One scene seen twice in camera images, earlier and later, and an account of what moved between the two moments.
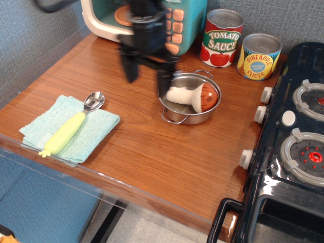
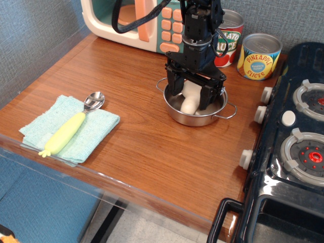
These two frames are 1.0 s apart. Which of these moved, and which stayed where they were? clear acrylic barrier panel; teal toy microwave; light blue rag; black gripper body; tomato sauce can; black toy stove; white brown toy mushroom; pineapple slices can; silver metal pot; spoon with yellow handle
Moved: black gripper body; silver metal pot; white brown toy mushroom
Stayed: clear acrylic barrier panel; black toy stove; light blue rag; tomato sauce can; pineapple slices can; spoon with yellow handle; teal toy microwave
